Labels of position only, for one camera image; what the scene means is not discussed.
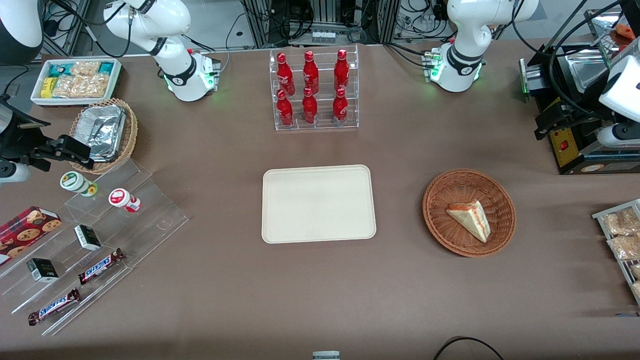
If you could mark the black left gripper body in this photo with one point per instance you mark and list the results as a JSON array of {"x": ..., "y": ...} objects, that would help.
[{"x": 583, "y": 113}]

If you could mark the triangular sandwich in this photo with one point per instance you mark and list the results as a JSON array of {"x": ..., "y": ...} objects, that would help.
[{"x": 470, "y": 217}]

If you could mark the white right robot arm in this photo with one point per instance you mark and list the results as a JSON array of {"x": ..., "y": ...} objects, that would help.
[{"x": 175, "y": 60}]

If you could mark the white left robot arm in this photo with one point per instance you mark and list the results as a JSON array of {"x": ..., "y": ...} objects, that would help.
[{"x": 462, "y": 30}]

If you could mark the oval light wicker basket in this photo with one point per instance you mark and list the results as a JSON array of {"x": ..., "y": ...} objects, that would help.
[{"x": 131, "y": 132}]

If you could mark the round brown wicker basket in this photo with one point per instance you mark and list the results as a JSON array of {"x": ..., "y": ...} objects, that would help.
[{"x": 450, "y": 235}]

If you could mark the beige rectangular tray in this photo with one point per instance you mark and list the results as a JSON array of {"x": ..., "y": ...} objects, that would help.
[{"x": 318, "y": 204}]

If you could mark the green lid yogurt cup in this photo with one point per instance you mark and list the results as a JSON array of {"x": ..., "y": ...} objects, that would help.
[{"x": 74, "y": 182}]

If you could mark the stacked aluminium foil trays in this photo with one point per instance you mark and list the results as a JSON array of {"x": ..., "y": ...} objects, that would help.
[{"x": 102, "y": 131}]

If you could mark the black food warmer machine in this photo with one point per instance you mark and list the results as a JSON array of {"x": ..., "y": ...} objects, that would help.
[{"x": 575, "y": 155}]

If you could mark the steel warmer pan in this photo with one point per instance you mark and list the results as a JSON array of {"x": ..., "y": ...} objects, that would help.
[{"x": 590, "y": 70}]

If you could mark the red lid yogurt cup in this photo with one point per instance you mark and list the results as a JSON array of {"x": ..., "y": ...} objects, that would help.
[{"x": 120, "y": 198}]

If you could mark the clear rice cracker bag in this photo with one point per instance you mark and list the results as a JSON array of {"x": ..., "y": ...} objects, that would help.
[
  {"x": 80, "y": 86},
  {"x": 85, "y": 68}
]

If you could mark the white rectangular snack bin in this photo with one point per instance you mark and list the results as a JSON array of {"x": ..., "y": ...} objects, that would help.
[{"x": 36, "y": 92}]

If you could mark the yellow snack pack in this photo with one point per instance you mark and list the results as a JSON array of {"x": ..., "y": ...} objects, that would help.
[{"x": 47, "y": 87}]

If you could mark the teal snack pack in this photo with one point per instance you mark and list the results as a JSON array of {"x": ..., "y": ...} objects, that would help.
[
  {"x": 106, "y": 67},
  {"x": 60, "y": 70}
]

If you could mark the small black box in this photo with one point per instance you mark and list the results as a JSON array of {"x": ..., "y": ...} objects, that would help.
[
  {"x": 42, "y": 270},
  {"x": 88, "y": 237}
]

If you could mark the red tartan cookie box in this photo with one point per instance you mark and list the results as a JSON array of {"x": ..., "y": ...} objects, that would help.
[{"x": 25, "y": 232}]

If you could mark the clear acrylic stepped stand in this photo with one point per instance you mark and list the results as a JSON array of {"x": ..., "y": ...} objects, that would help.
[{"x": 150, "y": 220}]

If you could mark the red sausage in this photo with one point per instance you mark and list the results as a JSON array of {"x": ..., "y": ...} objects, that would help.
[{"x": 625, "y": 31}]

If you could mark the brown Snickers bar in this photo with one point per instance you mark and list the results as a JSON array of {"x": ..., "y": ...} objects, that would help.
[
  {"x": 100, "y": 266},
  {"x": 54, "y": 306}
]

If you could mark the clear snack bag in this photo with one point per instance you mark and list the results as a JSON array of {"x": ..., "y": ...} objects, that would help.
[
  {"x": 637, "y": 289},
  {"x": 636, "y": 271},
  {"x": 620, "y": 222},
  {"x": 625, "y": 247}
]

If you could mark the red cola bottle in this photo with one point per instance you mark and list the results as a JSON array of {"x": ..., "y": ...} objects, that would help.
[
  {"x": 310, "y": 75},
  {"x": 309, "y": 109},
  {"x": 340, "y": 109},
  {"x": 341, "y": 72},
  {"x": 285, "y": 111},
  {"x": 285, "y": 77}
]

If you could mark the clear acrylic bottle rack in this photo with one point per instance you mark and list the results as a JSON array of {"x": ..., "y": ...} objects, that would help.
[{"x": 322, "y": 127}]

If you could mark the white power strip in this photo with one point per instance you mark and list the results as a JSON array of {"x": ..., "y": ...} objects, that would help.
[{"x": 323, "y": 36}]

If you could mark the small grey device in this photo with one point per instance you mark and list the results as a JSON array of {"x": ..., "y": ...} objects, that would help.
[{"x": 326, "y": 356}]

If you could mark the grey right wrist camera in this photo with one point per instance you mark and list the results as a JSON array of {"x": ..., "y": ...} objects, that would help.
[{"x": 14, "y": 172}]

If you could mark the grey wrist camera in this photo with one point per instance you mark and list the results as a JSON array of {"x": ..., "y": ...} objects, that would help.
[
  {"x": 14, "y": 172},
  {"x": 612, "y": 135}
]

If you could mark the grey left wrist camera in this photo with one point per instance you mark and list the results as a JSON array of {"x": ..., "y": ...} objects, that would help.
[{"x": 612, "y": 135}]

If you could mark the aluminium frame rack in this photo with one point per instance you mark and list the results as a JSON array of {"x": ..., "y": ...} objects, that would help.
[{"x": 260, "y": 22}]

